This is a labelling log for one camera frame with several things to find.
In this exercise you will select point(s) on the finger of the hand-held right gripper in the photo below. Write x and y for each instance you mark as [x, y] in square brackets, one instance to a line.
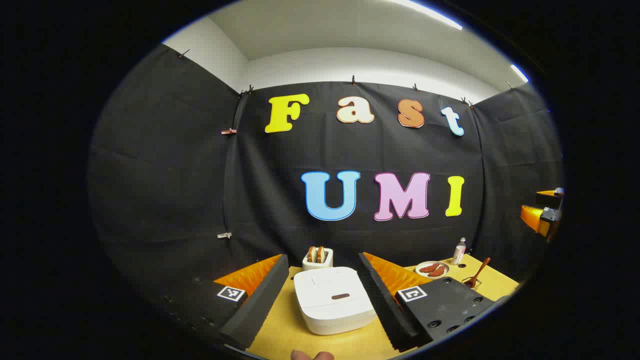
[550, 197]
[537, 217]

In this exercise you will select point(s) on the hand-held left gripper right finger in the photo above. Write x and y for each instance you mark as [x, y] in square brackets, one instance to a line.
[382, 305]

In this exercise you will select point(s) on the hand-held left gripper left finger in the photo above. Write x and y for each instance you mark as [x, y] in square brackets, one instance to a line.
[260, 300]

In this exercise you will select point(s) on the white rice cooker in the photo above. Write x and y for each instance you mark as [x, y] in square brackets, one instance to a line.
[330, 300]

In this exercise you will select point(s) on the brown wooden spoon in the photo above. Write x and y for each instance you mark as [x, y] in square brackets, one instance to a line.
[479, 272]

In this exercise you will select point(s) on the white round plate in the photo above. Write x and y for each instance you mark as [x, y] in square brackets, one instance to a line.
[420, 274]

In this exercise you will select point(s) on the red meat slice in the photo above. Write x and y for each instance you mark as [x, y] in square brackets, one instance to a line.
[437, 272]
[429, 268]

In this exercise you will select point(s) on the white toaster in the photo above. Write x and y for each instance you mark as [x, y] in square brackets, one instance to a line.
[317, 266]

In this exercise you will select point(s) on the toasted bread slice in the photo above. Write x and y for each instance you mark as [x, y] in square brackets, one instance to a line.
[321, 254]
[311, 254]

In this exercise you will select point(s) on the clear bottle with pink label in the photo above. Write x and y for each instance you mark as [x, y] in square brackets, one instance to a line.
[459, 252]

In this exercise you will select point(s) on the short ceiling light strip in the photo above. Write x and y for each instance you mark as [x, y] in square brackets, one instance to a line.
[520, 73]

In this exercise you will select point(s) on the black backdrop cloth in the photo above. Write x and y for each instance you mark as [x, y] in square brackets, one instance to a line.
[175, 175]

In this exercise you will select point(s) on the copper cloth clip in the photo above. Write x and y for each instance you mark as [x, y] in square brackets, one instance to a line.
[229, 131]

